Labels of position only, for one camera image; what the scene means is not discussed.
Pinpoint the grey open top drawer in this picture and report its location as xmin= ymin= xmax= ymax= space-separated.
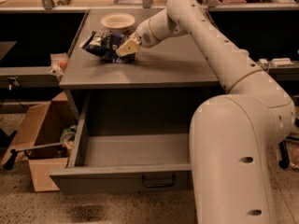
xmin=50 ymin=94 xmax=192 ymax=194

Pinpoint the white paper bowl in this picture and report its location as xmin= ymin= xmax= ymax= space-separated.
xmin=101 ymin=13 xmax=135 ymax=33

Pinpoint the brown cardboard box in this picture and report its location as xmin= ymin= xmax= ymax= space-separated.
xmin=1 ymin=91 xmax=77 ymax=192

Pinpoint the roll of tape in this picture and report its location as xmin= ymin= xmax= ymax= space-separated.
xmin=60 ymin=126 xmax=77 ymax=149

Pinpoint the plastic bag with red object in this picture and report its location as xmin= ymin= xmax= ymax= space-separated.
xmin=48 ymin=53 xmax=68 ymax=77

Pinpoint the black drawer handle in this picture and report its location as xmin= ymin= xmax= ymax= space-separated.
xmin=141 ymin=175 xmax=177 ymax=189

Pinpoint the white power strip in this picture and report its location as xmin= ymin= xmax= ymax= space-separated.
xmin=271 ymin=58 xmax=293 ymax=67

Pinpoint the black handled grabber tool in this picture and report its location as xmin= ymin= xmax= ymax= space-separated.
xmin=2 ymin=143 xmax=66 ymax=170

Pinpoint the grey metal cabinet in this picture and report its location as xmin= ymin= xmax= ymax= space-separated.
xmin=60 ymin=9 xmax=224 ymax=119

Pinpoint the blue chip bag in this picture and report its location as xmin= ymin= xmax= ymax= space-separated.
xmin=80 ymin=31 xmax=135 ymax=63

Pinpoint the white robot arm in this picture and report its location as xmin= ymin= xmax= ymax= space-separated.
xmin=117 ymin=0 xmax=295 ymax=224

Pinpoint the black stand leg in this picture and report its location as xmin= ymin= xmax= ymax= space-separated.
xmin=278 ymin=141 xmax=290 ymax=169

